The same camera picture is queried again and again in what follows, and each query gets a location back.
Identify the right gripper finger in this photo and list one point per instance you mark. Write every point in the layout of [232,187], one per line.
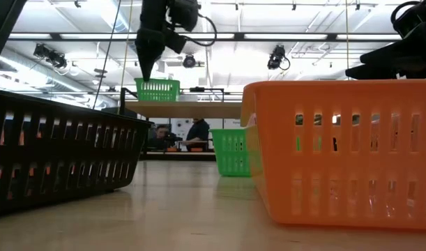
[387,54]
[373,72]

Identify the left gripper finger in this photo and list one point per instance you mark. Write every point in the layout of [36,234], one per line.
[148,49]

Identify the green plastic slotted basket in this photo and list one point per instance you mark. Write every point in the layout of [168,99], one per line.
[230,131]
[164,82]

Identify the orange plastic slotted basket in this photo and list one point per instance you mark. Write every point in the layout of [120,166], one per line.
[279,157]

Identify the black plastic slotted basket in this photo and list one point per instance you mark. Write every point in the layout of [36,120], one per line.
[59,153]

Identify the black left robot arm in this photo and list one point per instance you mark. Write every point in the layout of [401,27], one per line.
[3,28]

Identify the wooden shelf with black legs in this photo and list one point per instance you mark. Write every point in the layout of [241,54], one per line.
[184,109]

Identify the round black ceiling spotlight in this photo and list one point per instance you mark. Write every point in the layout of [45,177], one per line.
[189,61]

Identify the person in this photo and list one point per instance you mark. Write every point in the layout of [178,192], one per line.
[162,136]
[198,134]

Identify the black ceiling spotlight cluster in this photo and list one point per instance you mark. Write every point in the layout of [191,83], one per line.
[50,55]

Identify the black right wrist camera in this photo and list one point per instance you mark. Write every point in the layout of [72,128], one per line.
[411,21]

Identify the black aluminium rig frame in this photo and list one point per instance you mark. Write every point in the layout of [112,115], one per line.
[177,156]

